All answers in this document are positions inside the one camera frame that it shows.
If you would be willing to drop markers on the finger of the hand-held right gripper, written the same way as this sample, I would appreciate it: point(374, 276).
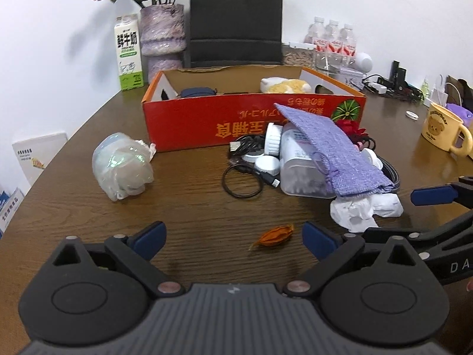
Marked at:
point(443, 233)
point(432, 195)

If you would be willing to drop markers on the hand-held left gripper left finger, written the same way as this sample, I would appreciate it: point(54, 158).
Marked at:
point(149, 238)

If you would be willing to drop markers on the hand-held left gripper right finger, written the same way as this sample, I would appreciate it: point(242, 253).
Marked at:
point(317, 242)

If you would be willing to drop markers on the ribbed white bottle cap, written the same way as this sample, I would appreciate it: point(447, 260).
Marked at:
point(273, 138)

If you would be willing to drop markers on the red cardboard box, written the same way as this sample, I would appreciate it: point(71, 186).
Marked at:
point(207, 122)

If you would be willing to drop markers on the wooden desktop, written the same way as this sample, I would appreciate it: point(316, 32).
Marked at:
point(199, 222)

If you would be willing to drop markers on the orange dried flower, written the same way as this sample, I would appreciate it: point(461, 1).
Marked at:
point(275, 236)

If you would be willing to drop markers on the crumpled white tissue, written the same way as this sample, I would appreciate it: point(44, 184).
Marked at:
point(354, 210)

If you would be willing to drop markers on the clear cotton swab box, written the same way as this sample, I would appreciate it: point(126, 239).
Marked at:
point(295, 177)

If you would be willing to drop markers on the yellow bear mug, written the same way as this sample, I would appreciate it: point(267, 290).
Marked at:
point(441, 125)

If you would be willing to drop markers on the white plastic cap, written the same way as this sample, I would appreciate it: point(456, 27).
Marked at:
point(371, 157)

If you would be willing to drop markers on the iridescent plastic bag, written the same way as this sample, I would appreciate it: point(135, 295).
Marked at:
point(122, 162)

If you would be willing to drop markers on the white flat cap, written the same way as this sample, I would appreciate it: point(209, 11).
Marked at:
point(412, 115)

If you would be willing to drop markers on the purple container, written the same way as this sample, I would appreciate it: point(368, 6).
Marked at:
point(462, 112)

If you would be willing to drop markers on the white round cap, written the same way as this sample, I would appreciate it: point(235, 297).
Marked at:
point(268, 164)

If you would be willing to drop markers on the purple knit pouch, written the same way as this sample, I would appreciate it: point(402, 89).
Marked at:
point(332, 144)

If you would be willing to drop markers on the white paper bag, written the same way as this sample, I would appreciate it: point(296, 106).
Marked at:
point(441, 94)

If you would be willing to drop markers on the white booklet box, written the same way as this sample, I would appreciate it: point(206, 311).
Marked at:
point(37, 155)

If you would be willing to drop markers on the blue white boxes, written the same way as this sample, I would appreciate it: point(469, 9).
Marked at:
point(11, 207)

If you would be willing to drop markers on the navy pouch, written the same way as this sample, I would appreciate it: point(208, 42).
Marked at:
point(197, 92)

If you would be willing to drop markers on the yellow white plush toy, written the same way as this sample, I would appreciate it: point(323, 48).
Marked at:
point(284, 85)

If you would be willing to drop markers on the empty glass jar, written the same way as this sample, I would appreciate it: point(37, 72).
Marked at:
point(327, 62)

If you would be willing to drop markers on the clear water bottle red label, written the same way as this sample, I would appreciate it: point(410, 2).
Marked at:
point(314, 35)
point(348, 40)
point(332, 37)

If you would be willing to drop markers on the green white milk carton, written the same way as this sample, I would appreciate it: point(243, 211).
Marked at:
point(127, 55)

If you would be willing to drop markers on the clear container of pellets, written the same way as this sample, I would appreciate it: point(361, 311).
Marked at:
point(297, 55)

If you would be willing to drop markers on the purple marbled vase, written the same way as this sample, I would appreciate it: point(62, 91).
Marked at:
point(162, 29)

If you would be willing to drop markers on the black paper bag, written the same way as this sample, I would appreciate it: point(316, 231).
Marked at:
point(236, 14)

